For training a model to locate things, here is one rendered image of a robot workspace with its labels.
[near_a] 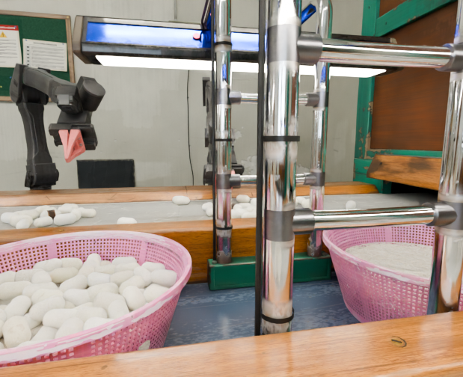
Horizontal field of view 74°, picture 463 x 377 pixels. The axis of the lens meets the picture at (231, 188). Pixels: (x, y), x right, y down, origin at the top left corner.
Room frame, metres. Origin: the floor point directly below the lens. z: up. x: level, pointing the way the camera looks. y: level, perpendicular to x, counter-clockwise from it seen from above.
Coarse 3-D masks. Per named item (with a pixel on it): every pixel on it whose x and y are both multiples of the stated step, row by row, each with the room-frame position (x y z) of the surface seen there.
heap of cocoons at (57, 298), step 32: (96, 256) 0.40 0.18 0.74; (0, 288) 0.31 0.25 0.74; (32, 288) 0.31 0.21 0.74; (64, 288) 0.31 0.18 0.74; (96, 288) 0.30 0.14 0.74; (128, 288) 0.30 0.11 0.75; (160, 288) 0.31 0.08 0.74; (0, 320) 0.25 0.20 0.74; (32, 320) 0.27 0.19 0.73; (64, 320) 0.26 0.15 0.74; (96, 320) 0.25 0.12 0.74
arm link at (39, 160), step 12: (24, 84) 1.01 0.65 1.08; (24, 96) 0.99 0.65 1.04; (36, 96) 1.02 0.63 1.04; (24, 108) 0.99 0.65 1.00; (36, 108) 1.01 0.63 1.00; (24, 120) 1.01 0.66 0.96; (36, 120) 1.01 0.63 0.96; (36, 132) 1.00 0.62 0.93; (36, 144) 0.99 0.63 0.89; (36, 156) 0.98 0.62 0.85; (48, 156) 1.01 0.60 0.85; (36, 168) 0.97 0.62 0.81; (48, 168) 1.00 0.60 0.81; (36, 180) 0.97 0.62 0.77; (48, 180) 1.00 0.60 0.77
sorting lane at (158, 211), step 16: (0, 208) 0.72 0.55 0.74; (16, 208) 0.72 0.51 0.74; (32, 208) 0.72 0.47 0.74; (96, 208) 0.72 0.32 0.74; (112, 208) 0.72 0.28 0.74; (128, 208) 0.72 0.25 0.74; (144, 208) 0.72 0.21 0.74; (160, 208) 0.72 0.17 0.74; (176, 208) 0.72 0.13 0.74; (192, 208) 0.72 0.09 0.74; (336, 208) 0.72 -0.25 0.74; (368, 208) 0.72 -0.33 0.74; (0, 224) 0.57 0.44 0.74; (32, 224) 0.57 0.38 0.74; (80, 224) 0.57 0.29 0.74; (96, 224) 0.57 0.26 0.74
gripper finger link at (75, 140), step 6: (54, 126) 0.76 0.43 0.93; (60, 126) 0.76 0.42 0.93; (66, 126) 0.76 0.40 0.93; (72, 126) 0.77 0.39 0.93; (54, 132) 0.76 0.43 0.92; (72, 132) 0.75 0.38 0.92; (78, 132) 0.75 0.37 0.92; (72, 138) 0.74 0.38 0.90; (78, 138) 0.76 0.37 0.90; (72, 144) 0.74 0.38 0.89; (78, 144) 0.77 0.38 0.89; (84, 144) 0.79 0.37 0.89; (78, 150) 0.78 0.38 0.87; (84, 150) 0.79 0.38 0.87; (72, 156) 0.74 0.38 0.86
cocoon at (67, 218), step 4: (56, 216) 0.56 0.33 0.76; (60, 216) 0.56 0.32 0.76; (64, 216) 0.56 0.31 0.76; (68, 216) 0.57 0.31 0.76; (72, 216) 0.57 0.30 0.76; (56, 220) 0.55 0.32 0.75; (60, 220) 0.56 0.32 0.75; (64, 220) 0.56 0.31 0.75; (68, 220) 0.56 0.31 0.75; (72, 220) 0.57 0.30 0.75; (56, 224) 0.56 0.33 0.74; (60, 224) 0.56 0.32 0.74; (64, 224) 0.56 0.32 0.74
